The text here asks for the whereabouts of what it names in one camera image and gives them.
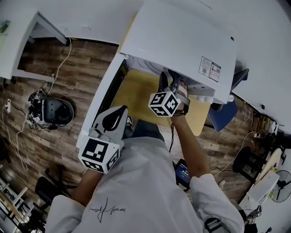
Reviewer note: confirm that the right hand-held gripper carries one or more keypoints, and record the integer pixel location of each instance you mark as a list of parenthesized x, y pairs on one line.
[(163, 104)]

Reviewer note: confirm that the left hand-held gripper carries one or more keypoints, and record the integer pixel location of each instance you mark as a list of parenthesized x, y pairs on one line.
[(97, 152)]

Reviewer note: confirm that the person's right forearm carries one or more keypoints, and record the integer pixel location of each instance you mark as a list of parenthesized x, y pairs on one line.
[(188, 141)]

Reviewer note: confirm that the person's left forearm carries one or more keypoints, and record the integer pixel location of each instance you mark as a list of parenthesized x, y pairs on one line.
[(86, 188)]

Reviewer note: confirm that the person's right hand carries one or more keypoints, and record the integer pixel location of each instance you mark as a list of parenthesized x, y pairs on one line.
[(183, 89)]

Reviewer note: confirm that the person's shoe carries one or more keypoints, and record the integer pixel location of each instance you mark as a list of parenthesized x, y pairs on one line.
[(129, 124)]

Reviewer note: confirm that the black wristband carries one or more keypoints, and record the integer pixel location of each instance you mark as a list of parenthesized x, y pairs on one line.
[(180, 112)]

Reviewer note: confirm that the person's blue jeans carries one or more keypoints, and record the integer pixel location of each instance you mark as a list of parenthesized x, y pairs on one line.
[(147, 129)]

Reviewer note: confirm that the blue chair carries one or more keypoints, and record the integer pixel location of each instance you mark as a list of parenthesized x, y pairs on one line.
[(222, 113)]

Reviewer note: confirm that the small white round plug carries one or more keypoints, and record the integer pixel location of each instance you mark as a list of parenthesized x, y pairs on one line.
[(231, 98)]

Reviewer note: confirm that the person's white shirt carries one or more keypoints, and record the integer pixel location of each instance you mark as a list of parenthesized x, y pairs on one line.
[(141, 182)]

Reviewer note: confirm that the black tablet with blue screen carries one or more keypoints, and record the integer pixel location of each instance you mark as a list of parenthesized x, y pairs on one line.
[(183, 174)]

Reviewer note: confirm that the black office chair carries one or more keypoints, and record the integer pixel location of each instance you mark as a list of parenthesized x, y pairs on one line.
[(45, 188)]

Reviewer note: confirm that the white charger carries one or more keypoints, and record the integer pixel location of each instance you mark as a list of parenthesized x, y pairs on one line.
[(257, 135)]

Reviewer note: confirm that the white power strip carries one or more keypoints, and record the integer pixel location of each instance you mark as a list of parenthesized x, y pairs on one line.
[(8, 105)]

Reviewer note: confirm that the round light wooden table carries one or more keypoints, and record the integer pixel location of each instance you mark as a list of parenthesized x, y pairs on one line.
[(249, 163)]

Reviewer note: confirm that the white router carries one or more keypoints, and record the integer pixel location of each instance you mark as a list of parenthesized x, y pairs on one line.
[(274, 127)]

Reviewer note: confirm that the white table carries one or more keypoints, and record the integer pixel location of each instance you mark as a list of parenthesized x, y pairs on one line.
[(13, 45)]

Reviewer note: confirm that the white shelf rack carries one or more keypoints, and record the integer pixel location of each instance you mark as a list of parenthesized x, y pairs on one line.
[(11, 200)]

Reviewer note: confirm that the white cabinet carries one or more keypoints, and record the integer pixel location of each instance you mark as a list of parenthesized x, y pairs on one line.
[(263, 188)]

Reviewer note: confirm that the small green plant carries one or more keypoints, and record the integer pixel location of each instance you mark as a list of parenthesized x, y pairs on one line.
[(4, 26)]

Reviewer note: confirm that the black standing fan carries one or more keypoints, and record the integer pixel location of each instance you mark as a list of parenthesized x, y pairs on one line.
[(283, 184)]

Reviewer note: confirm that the white wall plate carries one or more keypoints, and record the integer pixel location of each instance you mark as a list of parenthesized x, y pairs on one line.
[(86, 26)]

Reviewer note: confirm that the white wall outlet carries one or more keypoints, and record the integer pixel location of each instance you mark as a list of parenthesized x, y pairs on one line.
[(64, 28)]

